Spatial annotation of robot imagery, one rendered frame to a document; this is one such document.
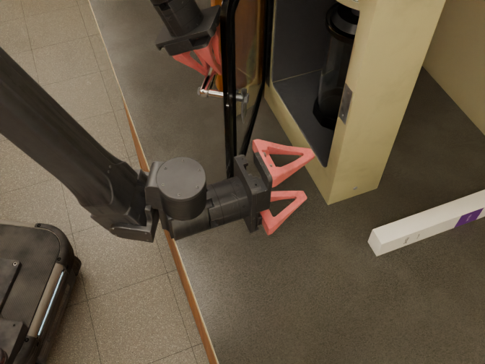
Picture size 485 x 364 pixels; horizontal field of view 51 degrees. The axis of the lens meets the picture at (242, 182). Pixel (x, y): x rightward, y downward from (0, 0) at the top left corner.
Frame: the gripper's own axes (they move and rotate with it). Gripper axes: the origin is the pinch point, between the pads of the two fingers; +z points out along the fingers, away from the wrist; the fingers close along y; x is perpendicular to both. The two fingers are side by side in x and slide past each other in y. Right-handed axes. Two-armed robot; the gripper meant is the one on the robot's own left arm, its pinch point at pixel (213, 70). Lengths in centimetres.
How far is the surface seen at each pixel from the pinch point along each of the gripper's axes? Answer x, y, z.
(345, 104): 3.2, -20.0, 9.2
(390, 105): 0.2, -25.7, 13.5
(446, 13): -45, -32, 29
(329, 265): 16.9, -11.4, 34.2
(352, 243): 11.5, -14.6, 35.7
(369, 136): 1.4, -21.2, 18.5
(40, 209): -34, 131, 70
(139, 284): -11, 85, 93
